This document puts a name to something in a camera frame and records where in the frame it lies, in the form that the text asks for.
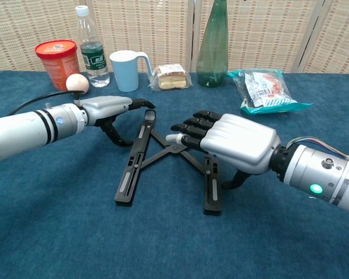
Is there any pale pink egg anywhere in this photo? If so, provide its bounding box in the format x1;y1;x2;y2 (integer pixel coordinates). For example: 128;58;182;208
65;73;90;94

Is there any plastic wrapped sponge cake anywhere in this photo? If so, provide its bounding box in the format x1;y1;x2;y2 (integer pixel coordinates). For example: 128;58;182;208
147;63;193;92

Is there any light blue handled cup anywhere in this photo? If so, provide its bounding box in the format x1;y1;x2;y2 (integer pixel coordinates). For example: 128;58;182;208
109;49;152;92

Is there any clear water bottle green label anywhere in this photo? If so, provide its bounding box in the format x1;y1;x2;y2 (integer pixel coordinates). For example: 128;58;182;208
74;5;111;88

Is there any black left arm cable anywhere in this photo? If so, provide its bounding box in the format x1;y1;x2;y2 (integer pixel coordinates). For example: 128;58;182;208
8;90;85;116

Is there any orange tub with red lid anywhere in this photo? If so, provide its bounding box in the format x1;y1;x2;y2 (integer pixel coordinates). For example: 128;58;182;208
34;39;81;91

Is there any teal white snack packet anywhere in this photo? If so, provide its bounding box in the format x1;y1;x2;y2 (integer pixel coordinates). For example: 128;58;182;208
226;68;314;116

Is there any blue table cloth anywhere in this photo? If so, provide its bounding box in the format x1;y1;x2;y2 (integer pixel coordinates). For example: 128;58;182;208
0;70;349;279

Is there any bamboo folding screen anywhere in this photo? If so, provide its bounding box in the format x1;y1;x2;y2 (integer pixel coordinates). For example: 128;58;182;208
0;0;349;74

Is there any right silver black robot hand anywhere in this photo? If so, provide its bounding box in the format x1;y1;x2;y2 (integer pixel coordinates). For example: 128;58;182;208
165;109;283;190

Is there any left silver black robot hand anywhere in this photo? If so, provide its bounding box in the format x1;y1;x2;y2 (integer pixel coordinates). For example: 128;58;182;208
81;95;156;148

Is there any black folding laptop stand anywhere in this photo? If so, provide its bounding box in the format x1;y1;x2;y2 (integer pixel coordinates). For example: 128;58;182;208
113;109;223;216

